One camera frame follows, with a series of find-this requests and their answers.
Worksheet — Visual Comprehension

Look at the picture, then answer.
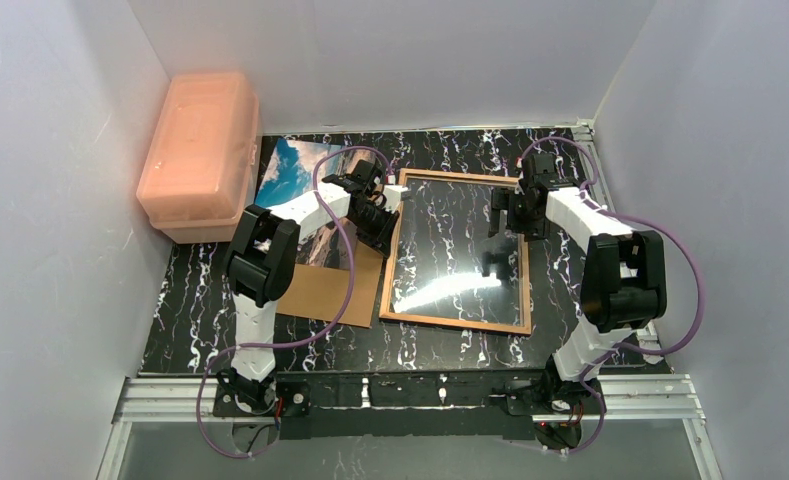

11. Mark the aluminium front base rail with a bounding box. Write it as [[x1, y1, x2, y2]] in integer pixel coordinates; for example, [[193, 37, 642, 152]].
[[99, 370, 721, 479]]

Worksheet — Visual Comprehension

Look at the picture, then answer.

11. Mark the beach landscape photo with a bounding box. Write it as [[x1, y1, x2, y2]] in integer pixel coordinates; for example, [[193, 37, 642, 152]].
[[255, 137, 374, 270]]

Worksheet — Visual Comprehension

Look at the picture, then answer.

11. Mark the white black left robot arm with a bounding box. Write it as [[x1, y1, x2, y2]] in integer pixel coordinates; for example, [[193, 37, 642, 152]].
[[224, 160, 409, 382]]

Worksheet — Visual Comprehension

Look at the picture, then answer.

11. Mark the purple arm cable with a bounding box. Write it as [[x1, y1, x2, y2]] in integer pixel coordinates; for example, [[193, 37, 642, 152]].
[[195, 145, 395, 460], [529, 135, 708, 454]]

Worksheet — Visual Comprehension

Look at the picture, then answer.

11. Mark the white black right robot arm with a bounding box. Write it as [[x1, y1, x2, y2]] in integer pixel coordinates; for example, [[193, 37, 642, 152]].
[[488, 154, 667, 382]]

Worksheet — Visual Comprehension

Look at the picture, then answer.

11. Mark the clear acrylic sheet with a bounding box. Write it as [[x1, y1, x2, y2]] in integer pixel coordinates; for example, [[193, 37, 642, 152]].
[[389, 176, 525, 327]]

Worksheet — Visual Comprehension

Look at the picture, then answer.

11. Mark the wooden picture frame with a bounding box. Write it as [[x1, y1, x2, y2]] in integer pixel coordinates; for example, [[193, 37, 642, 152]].
[[377, 168, 534, 337]]

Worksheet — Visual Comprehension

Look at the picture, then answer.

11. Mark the brown fibreboard backing board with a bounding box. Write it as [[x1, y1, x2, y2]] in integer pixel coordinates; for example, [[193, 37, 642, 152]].
[[277, 237, 384, 328]]

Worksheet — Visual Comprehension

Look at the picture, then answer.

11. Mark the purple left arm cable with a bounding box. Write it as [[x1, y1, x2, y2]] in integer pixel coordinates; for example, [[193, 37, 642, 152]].
[[195, 145, 395, 460]]

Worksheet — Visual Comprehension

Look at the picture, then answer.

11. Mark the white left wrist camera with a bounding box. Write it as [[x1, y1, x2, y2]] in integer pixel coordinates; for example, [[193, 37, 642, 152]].
[[377, 185, 411, 212]]

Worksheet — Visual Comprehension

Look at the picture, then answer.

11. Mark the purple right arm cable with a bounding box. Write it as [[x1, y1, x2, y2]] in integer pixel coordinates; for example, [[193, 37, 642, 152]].
[[529, 135, 708, 454]]

